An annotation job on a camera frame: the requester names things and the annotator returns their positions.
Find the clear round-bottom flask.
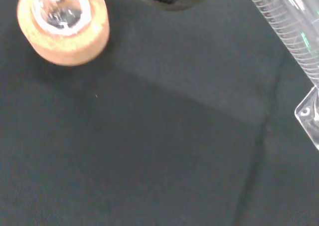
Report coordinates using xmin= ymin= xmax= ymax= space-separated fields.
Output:
xmin=30 ymin=0 xmax=91 ymax=36

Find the black table cloth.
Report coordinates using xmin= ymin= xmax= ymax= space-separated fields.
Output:
xmin=0 ymin=0 xmax=319 ymax=226

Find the cork ring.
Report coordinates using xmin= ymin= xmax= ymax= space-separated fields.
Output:
xmin=16 ymin=0 xmax=110 ymax=67

